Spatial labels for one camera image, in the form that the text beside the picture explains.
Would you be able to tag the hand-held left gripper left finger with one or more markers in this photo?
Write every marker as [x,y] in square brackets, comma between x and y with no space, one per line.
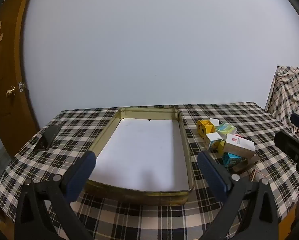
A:
[82,169]

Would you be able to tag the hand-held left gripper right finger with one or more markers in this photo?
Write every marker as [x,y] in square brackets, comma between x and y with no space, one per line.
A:
[210,170]

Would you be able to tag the blue building piece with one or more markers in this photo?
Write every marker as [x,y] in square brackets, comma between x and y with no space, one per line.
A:
[230,160]

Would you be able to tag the yellow cube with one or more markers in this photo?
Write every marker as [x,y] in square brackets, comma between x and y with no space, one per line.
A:
[221,147]

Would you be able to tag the white building block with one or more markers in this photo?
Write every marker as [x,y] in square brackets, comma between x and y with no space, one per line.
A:
[212,140]

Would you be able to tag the white box with red label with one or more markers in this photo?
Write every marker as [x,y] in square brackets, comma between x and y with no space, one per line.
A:
[239,146]

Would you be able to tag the brown card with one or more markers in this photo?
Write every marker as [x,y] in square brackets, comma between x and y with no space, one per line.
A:
[249,162]

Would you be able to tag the yellow hollow building block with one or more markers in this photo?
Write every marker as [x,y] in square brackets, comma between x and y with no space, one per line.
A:
[205,127]

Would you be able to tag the clear box with green label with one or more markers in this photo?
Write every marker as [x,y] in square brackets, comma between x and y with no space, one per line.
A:
[225,128]

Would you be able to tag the small white square box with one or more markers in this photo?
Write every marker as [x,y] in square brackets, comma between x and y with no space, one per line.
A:
[214,122]

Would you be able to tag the gold tin tray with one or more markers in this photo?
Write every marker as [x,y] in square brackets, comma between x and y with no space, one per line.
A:
[139,197]

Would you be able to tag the plaid covered chair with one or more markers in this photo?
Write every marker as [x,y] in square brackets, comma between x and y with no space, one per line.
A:
[289,92]

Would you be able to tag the black white plaid tablecloth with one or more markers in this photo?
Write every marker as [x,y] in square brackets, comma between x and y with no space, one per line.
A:
[64,130]

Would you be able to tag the black phone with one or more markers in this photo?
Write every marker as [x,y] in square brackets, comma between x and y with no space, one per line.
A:
[48,137]

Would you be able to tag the brown wooden door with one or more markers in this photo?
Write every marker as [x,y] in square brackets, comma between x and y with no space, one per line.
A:
[4,105]

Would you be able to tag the metal door latch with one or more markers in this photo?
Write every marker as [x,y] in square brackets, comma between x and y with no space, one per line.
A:
[21,87]

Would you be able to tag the brass door knob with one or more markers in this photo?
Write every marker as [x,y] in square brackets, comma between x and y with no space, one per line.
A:
[10,91]

